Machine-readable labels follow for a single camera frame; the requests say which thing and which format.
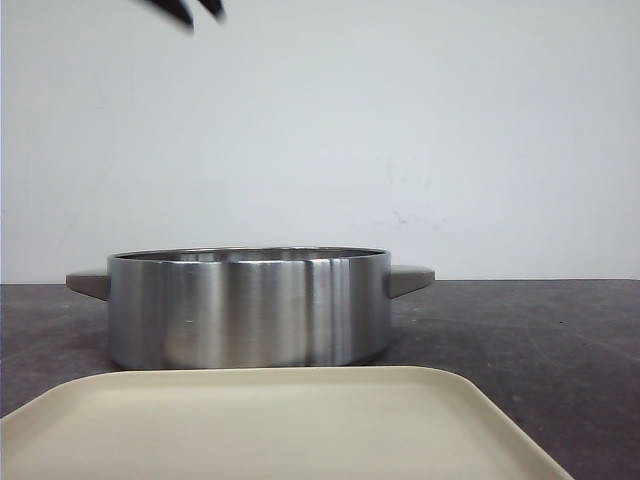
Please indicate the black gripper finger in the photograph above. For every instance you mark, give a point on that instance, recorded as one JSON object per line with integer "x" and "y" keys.
{"x": 215, "y": 8}
{"x": 175, "y": 11}

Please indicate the stainless steel steamer pot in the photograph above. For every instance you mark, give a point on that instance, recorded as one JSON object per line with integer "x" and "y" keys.
{"x": 240, "y": 307}

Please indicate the cream plastic tray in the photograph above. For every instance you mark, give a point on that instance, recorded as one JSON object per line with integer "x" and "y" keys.
{"x": 290, "y": 423}

